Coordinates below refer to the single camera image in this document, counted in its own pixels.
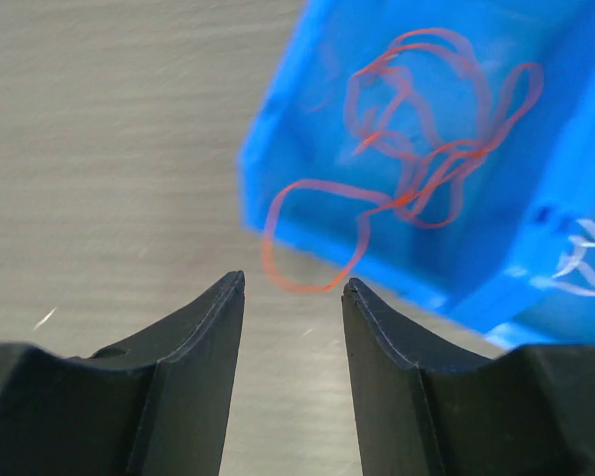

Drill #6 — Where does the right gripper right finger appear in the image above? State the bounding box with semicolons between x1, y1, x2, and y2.
342;279;595;476

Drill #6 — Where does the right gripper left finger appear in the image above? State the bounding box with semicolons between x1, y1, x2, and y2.
0;271;245;475

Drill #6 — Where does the blue three-compartment bin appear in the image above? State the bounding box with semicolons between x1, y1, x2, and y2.
240;1;595;347

